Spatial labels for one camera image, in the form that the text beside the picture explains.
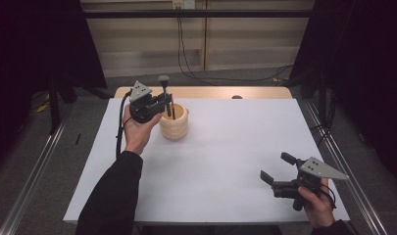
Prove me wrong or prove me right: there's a hand-held gripper cable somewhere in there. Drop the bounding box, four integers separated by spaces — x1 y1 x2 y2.
115 90 133 160
320 184 337 210

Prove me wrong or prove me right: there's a left hand-held gripper cable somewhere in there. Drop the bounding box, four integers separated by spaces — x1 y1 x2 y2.
115 90 133 160

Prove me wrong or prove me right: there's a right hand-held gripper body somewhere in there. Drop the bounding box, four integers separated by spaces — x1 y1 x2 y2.
271 156 351 212

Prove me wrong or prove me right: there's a beige ribbed cup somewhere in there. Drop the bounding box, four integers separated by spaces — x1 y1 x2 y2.
159 103 190 142

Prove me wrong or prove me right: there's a person's left hand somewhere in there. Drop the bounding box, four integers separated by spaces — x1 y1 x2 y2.
122 105 164 156

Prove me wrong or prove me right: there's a black horizontal bar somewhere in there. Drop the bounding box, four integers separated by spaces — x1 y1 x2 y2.
82 9 315 19

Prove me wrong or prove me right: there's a person's right hand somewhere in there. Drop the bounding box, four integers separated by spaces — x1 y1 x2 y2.
297 177 337 229

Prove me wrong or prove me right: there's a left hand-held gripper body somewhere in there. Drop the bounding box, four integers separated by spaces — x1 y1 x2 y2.
128 80 165 124

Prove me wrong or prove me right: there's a black curtain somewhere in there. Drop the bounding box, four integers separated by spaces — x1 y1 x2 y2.
288 0 397 187
0 0 108 174

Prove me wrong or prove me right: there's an aluminium floor rail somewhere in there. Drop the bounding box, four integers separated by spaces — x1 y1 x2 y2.
0 107 74 235
304 100 389 235

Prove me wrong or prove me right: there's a black metal stand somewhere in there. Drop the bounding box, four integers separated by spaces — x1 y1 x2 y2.
48 74 62 135

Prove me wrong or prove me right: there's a white table mat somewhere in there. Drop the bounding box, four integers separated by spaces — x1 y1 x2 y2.
62 97 351 225

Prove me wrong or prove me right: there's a black fluffy makeup brush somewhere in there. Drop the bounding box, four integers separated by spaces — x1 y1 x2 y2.
158 74 173 118

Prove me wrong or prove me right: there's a right hand-held gripper cable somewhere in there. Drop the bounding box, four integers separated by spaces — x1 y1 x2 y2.
320 184 337 210

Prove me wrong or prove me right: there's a yellow floor scrap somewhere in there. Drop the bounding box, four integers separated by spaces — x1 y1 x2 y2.
35 101 51 114

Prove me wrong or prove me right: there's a white wall socket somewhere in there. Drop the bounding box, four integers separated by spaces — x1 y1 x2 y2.
172 0 196 10

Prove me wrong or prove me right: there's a black wall cable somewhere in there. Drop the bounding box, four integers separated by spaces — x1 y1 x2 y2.
179 16 295 83
176 16 218 87

